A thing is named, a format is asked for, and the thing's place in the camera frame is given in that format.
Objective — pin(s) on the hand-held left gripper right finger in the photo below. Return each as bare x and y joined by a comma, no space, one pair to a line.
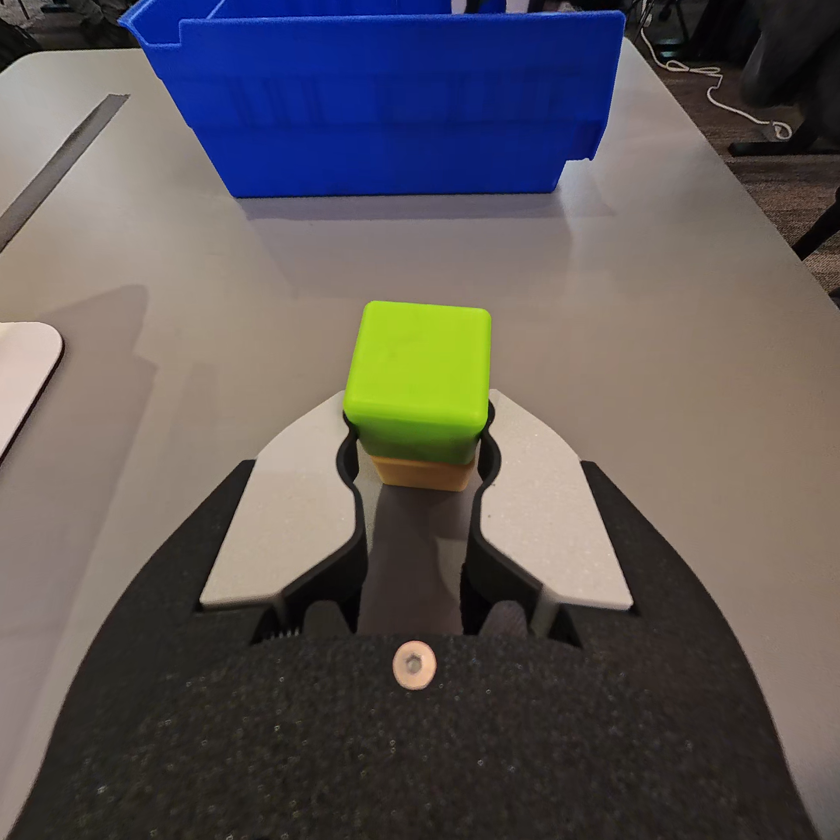
551,518

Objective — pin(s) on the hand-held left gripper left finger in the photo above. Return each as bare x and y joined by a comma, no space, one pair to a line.
282,518

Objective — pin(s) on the yellow cube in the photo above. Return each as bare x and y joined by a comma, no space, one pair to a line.
420,476

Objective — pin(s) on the green cube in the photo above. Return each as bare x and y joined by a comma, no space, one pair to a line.
417,367

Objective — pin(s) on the blue plastic bin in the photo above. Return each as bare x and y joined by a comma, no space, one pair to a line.
394,98

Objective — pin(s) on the grey desk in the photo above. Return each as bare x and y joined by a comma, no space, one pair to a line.
656,328

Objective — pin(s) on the wooden document stand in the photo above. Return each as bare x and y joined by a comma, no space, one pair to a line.
26,374

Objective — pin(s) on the black office chair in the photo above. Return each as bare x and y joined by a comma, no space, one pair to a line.
787,52

